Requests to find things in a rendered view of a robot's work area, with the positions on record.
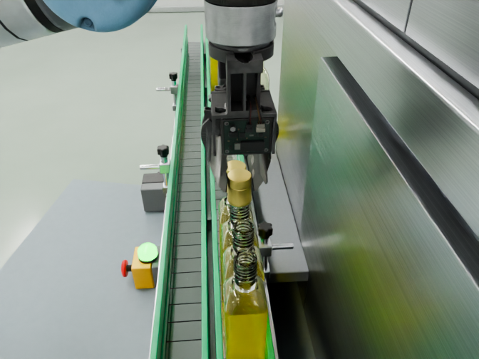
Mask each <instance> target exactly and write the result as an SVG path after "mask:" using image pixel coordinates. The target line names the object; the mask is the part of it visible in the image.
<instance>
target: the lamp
mask: <svg viewBox="0 0 479 359"><path fill-rule="evenodd" d="M157 258H158V250H157V247H156V245H154V244H152V243H144V244H142V245H141V246H140V247H139V248H138V259H139V261H140V262H141V263H144V264H150V263H153V262H154V261H155V260H156V259H157Z"/></svg>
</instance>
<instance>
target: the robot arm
mask: <svg viewBox="0 0 479 359"><path fill-rule="evenodd" d="M156 1H157V0H0V48H3V47H5V46H10V45H14V44H17V43H22V42H25V41H30V40H33V39H36V38H41V37H44V36H50V35H52V34H55V33H59V32H62V31H69V30H72V29H75V28H82V29H85V30H88V31H94V32H99V33H107V32H113V31H118V30H121V29H124V28H126V27H128V26H130V25H132V24H134V23H135V22H136V21H137V20H138V19H140V18H141V17H143V16H144V15H145V14H147V13H148V12H149V10H151V9H152V7H153V6H154V5H155V3H156ZM277 2H278V0H204V7H205V35H206V38H207V39H208V40H209V41H208V48H209V55H210V57H211V58H213V59H215V60H216V61H218V64H217V82H218V85H215V90H214V91H211V94H209V95H208V100H209V101H210V102H211V107H204V117H203V119H202V124H201V139H202V143H203V145H204V147H205V149H206V152H207V155H208V161H209V164H210V168H211V170H212V174H213V176H214V178H215V181H216V183H217V186H219V187H220V189H221V190H222V191H223V192H227V183H228V174H227V172H226V171H227V168H228V164H227V156H228V155H252V159H251V162H252V168H253V170H252V172H251V176H252V186H253V191H257V189H258V188H259V187H260V185H261V184H262V183H263V181H264V183H265V184H267V183H268V177H267V171H268V168H269V164H270V162H271V158H272V157H271V152H272V154H274V153H275V142H276V141H277V138H278V135H279V126H278V123H277V111H276V108H275V106H274V102H273V99H272V95H271V93H270V90H265V87H264V84H261V73H263V61H266V60H268V59H270V58H271V57H272V56H273V55H274V39H275V37H276V29H277V22H276V21H275V17H282V15H283V8H282V7H277Z"/></svg>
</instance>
